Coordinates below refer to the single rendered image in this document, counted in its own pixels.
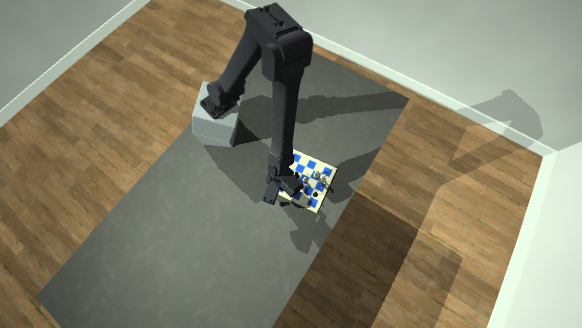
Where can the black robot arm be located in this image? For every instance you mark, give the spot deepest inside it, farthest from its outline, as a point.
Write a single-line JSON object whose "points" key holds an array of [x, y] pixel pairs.
{"points": [[287, 43]]}

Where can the blue and cream chessboard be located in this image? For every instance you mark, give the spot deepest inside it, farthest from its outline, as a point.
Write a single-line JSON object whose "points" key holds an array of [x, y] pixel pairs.
{"points": [[306, 167]]}

